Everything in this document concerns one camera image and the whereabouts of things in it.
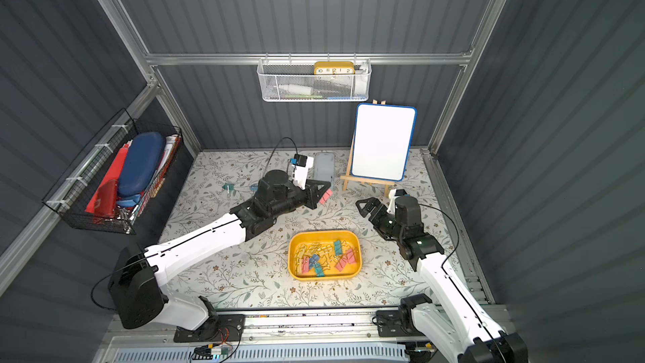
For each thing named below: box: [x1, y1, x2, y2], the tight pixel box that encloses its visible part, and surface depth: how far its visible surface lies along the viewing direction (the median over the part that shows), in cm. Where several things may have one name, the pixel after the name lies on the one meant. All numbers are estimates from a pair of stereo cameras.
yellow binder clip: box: [293, 242, 308, 263], surface depth 88 cm
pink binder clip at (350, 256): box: [346, 247, 356, 264], surface depth 88 cm
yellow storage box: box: [287, 230, 362, 282], surface depth 88 cm
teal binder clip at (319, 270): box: [314, 263, 326, 278], surface depth 84 cm
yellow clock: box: [313, 61, 356, 75], surface depth 90 cm
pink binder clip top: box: [319, 189, 334, 205], surface depth 75 cm
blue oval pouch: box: [117, 131, 167, 198], surface depth 75 cm
